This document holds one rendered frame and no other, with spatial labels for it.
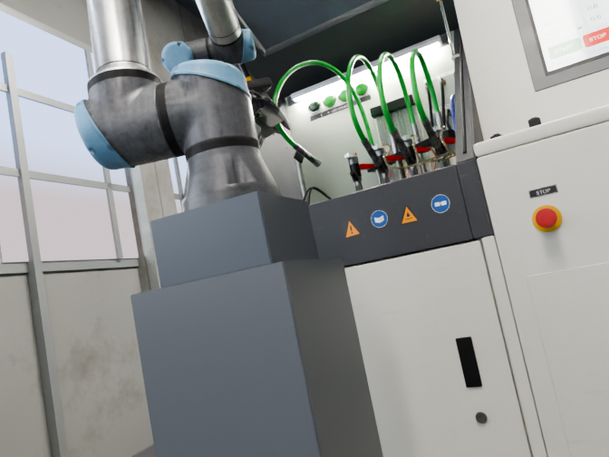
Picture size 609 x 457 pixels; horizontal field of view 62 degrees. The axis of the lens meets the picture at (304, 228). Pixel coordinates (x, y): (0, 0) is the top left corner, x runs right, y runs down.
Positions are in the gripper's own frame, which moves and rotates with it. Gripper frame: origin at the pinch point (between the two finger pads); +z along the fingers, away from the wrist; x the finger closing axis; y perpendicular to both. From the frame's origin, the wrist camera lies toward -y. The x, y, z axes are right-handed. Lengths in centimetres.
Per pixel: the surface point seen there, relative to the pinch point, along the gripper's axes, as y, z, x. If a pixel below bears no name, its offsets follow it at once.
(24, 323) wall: 53, -47, -146
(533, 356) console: 39, 65, 32
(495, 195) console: 17, 43, 39
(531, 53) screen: -28, 39, 42
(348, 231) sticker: 26.3, 25.9, 13.5
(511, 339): 37, 61, 30
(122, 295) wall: 7, -25, -185
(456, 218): 21, 40, 32
